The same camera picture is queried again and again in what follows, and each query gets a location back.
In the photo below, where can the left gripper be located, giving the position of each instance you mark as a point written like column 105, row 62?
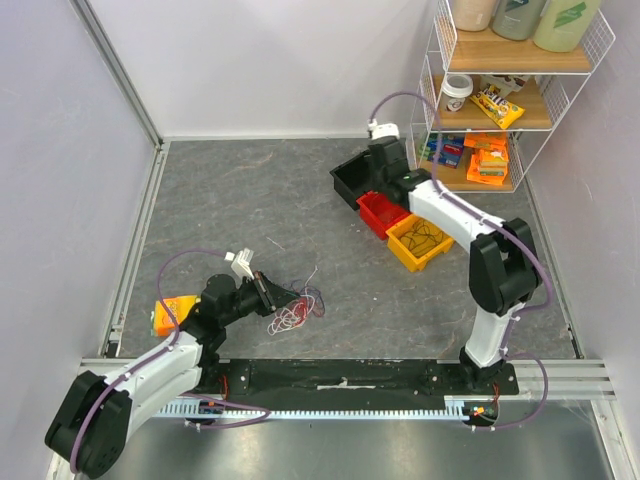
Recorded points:
column 271, row 296

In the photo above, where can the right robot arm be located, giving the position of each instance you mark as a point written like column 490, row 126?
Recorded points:
column 504, row 270

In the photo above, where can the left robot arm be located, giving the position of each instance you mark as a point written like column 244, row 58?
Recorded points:
column 100, row 413

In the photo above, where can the red plastic bin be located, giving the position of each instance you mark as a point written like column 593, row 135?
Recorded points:
column 380, row 214

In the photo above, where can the black plastic bin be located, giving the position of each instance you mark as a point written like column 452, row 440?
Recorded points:
column 352, row 179

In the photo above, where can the yellow plastic bin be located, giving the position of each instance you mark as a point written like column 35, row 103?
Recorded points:
column 415, row 242

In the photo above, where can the blue green box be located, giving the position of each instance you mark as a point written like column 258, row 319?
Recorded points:
column 450, row 154

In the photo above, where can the orange snack packs stack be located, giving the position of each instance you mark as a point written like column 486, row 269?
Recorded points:
column 489, row 159

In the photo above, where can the white paper coffee cup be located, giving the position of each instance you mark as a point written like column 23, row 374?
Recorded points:
column 455, row 89

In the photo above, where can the yellow candy bag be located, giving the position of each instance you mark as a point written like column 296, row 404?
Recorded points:
column 499, row 110

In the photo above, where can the brown white snack box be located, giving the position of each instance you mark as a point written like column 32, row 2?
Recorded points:
column 505, row 84

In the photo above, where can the beige bottle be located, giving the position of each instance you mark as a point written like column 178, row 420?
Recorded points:
column 472, row 15

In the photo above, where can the grey green bottle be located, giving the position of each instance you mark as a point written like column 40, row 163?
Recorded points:
column 517, row 19

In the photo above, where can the light green bottle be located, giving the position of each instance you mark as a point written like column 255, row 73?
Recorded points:
column 564, row 23

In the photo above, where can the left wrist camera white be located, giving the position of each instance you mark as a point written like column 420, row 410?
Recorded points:
column 240, row 263

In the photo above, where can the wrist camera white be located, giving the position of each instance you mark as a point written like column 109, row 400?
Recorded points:
column 378, row 130
column 240, row 263

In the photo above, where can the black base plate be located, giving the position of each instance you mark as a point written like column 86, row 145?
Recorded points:
column 349, row 382

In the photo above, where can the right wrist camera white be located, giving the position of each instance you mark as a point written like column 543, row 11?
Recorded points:
column 378, row 130

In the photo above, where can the white slotted cable duct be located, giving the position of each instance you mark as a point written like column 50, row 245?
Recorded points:
column 196, row 410

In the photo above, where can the white wire shelf rack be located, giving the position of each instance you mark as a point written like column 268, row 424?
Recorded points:
column 556, row 80

